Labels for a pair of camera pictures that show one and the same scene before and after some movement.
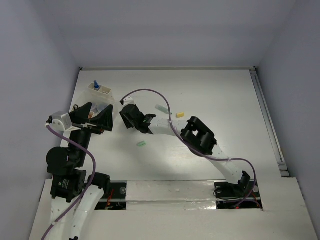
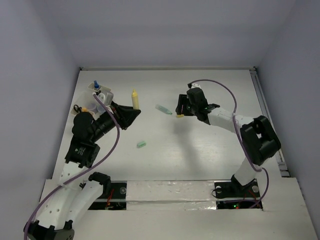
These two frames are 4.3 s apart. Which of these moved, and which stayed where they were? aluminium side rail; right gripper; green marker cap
Moved: right gripper
Stayed: aluminium side rail; green marker cap
